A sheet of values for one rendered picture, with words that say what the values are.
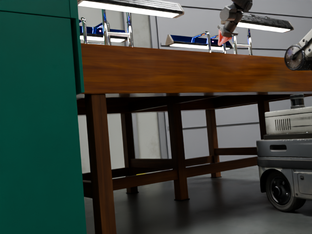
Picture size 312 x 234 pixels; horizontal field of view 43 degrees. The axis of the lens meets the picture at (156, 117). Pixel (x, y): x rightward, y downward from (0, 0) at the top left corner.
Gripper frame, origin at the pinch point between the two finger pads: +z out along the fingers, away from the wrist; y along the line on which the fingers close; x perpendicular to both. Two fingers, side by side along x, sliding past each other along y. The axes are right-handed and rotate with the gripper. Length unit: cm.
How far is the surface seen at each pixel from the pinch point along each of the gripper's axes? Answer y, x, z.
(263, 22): -56, -25, -2
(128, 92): 67, 29, 6
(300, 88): -44, 29, 5
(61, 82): 96, 29, 2
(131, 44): 32.6, -25.9, 22.1
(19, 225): 113, 63, 30
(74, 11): 89, 11, -15
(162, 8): 23.9, -24.9, -1.9
